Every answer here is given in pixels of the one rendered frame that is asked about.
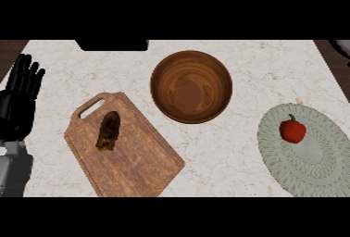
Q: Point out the pale green round placemat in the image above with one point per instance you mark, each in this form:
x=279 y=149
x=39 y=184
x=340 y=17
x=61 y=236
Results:
x=315 y=163

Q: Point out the dark brown eggplant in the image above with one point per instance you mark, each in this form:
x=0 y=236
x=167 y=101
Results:
x=110 y=129

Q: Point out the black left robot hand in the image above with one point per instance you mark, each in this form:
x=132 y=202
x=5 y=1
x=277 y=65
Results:
x=18 y=92

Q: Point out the pale purple round object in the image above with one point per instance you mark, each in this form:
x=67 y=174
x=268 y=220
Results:
x=343 y=47

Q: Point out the wooden cutting board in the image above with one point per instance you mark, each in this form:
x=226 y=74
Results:
x=123 y=151

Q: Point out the brown wooden bowl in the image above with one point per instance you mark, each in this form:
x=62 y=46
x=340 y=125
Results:
x=191 y=87

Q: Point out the black appliance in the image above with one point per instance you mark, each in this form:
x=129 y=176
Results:
x=113 y=45

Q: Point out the red bell pepper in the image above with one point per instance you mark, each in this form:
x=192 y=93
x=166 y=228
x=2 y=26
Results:
x=293 y=131

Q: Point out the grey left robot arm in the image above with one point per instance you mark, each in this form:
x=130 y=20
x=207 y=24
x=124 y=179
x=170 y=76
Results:
x=8 y=166

